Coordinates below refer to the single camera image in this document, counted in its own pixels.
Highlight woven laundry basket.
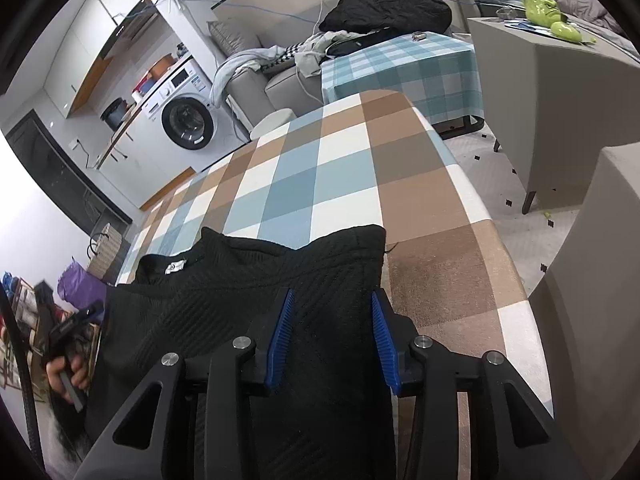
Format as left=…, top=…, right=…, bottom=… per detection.
left=86, top=222, right=124, bottom=286

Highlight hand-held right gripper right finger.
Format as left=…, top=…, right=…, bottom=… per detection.
left=370, top=290, right=591, bottom=480

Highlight person's left hand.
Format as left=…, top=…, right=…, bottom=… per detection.
left=46, top=354, right=92, bottom=402

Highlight black cooking pot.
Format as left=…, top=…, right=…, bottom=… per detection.
left=100, top=97, right=128, bottom=129

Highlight houndstooth pillow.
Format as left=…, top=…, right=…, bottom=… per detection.
left=272, top=42, right=306, bottom=68

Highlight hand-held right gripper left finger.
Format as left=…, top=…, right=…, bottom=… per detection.
left=75, top=287, right=297, bottom=480

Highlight silver range hood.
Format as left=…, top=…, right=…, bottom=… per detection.
left=95, top=0, right=166, bottom=63

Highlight black knit sweater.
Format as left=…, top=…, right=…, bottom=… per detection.
left=82, top=225, right=401, bottom=480

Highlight pale blue blanket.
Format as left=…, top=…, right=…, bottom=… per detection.
left=212, top=45, right=296, bottom=106

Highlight grey crumpled blanket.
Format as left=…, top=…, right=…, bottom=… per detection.
left=555, top=0, right=627, bottom=36

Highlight white washing machine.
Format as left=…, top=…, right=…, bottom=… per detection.
left=132, top=57, right=236, bottom=173

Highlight grey sofa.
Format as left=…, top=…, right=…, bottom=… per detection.
left=207, top=20, right=332, bottom=127

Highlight grey side table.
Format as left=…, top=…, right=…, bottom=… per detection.
left=467, top=16, right=640, bottom=216

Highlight red storage box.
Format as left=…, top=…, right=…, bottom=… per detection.
left=131, top=72, right=156, bottom=101

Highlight white cable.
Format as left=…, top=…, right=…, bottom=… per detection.
left=297, top=0, right=325, bottom=106

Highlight teal checked small table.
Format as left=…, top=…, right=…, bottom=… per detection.
left=320, top=31, right=485, bottom=142

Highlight brown blue plaid tablecloth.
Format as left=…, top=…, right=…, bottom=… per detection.
left=117, top=89, right=556, bottom=480

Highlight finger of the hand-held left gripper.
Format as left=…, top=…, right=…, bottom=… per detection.
left=53, top=302, right=106, bottom=346

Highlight white wall cabinet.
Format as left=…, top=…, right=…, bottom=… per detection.
left=42, top=0, right=146, bottom=118

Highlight white kitchen base cabinet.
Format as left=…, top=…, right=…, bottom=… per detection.
left=95, top=97, right=201, bottom=206

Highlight green monster mask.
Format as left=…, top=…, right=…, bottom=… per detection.
left=520, top=0, right=598, bottom=45

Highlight blue cable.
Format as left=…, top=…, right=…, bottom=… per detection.
left=155, top=0, right=323, bottom=25

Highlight grey sofa cushion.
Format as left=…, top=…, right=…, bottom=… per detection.
left=207, top=21, right=261, bottom=58

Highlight grey ottoman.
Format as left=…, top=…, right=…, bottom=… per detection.
left=527, top=142, right=640, bottom=480

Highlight pile of shoes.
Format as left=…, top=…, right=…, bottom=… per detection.
left=0, top=272, right=56, bottom=396

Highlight black puffer jacket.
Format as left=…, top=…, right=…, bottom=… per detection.
left=318, top=0, right=453, bottom=36

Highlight person's left forearm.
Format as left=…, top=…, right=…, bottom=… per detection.
left=47, top=395, right=98, bottom=461

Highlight orange pot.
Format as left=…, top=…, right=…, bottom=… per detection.
left=149, top=55, right=176, bottom=81

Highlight white round stool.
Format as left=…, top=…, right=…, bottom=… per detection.
left=250, top=109, right=296, bottom=141

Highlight purple bag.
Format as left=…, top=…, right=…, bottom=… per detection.
left=56, top=257, right=108, bottom=307

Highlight white crumpled clothes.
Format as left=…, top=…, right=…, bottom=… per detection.
left=295, top=30, right=361, bottom=78

